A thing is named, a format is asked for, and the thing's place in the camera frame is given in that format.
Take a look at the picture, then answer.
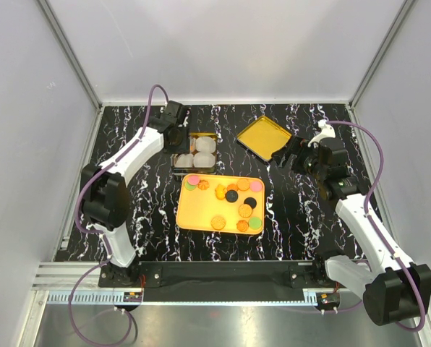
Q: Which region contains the green round cookie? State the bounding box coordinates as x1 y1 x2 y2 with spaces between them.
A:
184 181 197 191
248 217 263 230

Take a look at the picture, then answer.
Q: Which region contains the gold tin lid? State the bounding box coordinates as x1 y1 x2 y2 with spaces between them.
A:
237 116 292 162

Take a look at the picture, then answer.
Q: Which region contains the pink round cookie right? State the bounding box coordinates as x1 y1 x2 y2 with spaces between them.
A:
250 181 263 192

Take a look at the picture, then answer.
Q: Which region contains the orange swirl cookie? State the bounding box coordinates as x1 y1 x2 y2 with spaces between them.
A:
226 184 238 192
197 180 210 191
236 220 249 233

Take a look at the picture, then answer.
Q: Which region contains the orange swirl cookie bottom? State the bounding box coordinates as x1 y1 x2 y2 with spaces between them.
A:
236 220 249 233

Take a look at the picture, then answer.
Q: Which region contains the tan dotted cookie bottom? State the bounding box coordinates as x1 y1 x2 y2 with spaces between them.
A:
210 215 226 231

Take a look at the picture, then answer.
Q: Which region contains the orange connector board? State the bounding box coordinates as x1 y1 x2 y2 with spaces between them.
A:
123 291 143 304
317 291 341 307

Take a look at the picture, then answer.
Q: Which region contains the pink round cookie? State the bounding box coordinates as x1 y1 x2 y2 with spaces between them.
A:
187 175 200 185
250 181 263 192

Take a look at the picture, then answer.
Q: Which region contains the white paper cup front-left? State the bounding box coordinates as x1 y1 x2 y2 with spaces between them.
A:
174 153 194 168

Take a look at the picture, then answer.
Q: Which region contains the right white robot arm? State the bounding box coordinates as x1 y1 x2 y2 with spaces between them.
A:
272 137 431 332

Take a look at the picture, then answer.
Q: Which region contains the tan dotted cookie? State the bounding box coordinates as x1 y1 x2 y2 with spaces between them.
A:
236 179 250 192
210 215 226 231
238 204 252 218

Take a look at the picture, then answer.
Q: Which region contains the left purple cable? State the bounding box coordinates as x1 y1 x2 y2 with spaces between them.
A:
66 84 171 344

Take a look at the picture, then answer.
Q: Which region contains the right orange connector board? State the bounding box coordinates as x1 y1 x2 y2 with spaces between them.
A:
317 291 341 307

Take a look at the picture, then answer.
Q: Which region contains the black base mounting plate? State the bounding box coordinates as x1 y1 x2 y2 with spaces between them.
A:
98 260 336 289

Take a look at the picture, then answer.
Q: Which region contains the black round cookie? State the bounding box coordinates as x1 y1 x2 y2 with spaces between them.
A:
244 197 257 209
225 190 239 203

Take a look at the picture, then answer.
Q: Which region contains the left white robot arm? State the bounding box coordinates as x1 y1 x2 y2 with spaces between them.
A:
75 100 190 286

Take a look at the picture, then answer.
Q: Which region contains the green round cookie right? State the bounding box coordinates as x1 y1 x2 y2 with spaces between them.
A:
248 217 263 230

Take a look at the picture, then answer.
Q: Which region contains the pink round cookie left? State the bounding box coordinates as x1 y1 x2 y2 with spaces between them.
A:
187 175 200 185

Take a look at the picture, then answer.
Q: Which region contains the yellow plastic tray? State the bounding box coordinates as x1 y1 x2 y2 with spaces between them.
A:
176 173 265 236

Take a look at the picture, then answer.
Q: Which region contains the tan dotted cookie top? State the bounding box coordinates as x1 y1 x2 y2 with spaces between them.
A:
236 179 250 192

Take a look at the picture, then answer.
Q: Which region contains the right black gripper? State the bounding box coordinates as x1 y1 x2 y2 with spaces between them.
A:
271 135 326 181

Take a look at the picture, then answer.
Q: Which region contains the green round cookie left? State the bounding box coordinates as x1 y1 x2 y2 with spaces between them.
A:
184 181 197 191

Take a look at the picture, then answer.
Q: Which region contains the white paper cup back-right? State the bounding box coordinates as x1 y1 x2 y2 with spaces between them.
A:
195 136 216 153

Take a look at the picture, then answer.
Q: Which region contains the orange swirl cookie left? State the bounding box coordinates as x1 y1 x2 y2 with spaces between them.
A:
197 180 210 191

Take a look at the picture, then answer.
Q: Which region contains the left orange connector board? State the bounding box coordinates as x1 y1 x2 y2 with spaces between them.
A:
123 291 143 304

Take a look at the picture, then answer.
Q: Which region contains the orange swirl cookie centre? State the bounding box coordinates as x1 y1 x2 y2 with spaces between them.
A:
226 184 238 192

